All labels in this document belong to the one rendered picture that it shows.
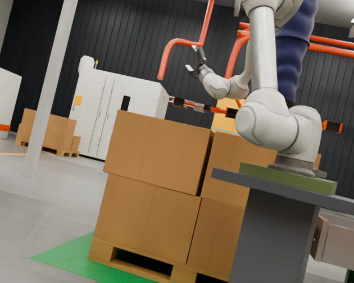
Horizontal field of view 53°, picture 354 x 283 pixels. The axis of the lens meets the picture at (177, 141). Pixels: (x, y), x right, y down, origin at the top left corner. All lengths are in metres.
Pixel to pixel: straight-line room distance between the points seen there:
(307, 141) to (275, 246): 0.42
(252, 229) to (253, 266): 0.14
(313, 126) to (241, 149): 0.69
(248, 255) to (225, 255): 0.68
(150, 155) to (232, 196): 0.55
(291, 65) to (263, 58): 0.83
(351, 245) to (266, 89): 0.97
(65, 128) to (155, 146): 6.64
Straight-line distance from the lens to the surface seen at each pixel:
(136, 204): 2.21
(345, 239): 2.02
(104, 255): 2.33
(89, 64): 10.64
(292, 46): 2.33
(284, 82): 2.26
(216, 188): 2.10
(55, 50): 4.95
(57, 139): 8.76
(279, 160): 1.51
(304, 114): 1.49
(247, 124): 1.32
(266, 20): 1.58
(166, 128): 2.16
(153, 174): 2.17
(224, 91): 1.97
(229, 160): 2.10
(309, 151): 1.49
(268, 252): 1.47
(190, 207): 2.13
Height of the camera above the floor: 0.78
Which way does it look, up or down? 1 degrees up
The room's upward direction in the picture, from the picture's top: 13 degrees clockwise
